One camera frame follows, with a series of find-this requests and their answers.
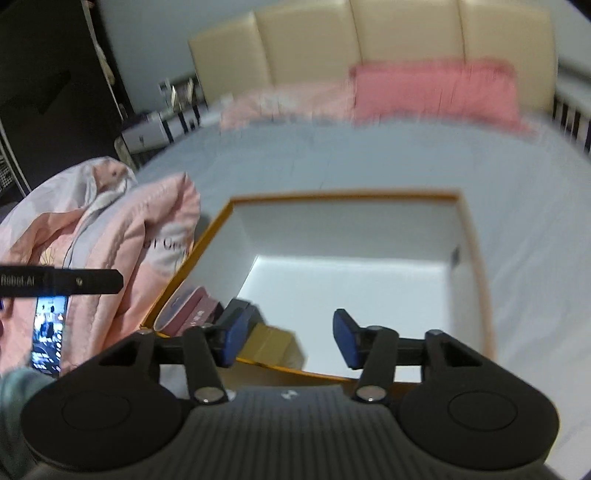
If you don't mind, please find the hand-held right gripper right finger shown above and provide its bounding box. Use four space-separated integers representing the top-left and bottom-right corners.
333 308 485 404

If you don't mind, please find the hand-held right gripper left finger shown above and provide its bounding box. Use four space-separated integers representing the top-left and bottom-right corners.
99 305 257 407

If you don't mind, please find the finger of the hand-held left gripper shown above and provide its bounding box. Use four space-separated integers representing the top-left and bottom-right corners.
44 269 124 296

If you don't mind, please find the small gold cardboard box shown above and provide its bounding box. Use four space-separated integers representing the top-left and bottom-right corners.
235 323 305 370

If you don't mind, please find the pink case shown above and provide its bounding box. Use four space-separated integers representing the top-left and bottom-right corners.
154 285 222 335

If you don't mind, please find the orange cardboard box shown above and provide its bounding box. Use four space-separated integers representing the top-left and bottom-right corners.
141 187 497 384

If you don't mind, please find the black smartphone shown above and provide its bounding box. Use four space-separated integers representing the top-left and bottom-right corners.
30 295 70 380

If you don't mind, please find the pink printed quilt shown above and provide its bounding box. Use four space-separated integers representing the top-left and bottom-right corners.
0 156 204 377

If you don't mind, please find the teal striped fleece cloth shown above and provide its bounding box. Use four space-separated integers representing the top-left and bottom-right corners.
0 369 47 480

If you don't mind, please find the grey bed sheet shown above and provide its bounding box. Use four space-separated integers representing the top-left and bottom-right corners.
134 111 591 480

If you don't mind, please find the light pink pillow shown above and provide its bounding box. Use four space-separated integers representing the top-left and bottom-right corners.
217 78 358 132

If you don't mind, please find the dark pink pillow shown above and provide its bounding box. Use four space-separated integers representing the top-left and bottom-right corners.
348 58 539 134

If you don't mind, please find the cream padded headboard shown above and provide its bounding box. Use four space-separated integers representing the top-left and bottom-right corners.
188 0 557 116

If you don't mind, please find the white drawer black nightstand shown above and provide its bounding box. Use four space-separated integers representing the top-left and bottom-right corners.
551 85 591 155

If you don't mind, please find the silver picture frame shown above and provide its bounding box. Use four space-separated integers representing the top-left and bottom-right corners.
159 78 195 109

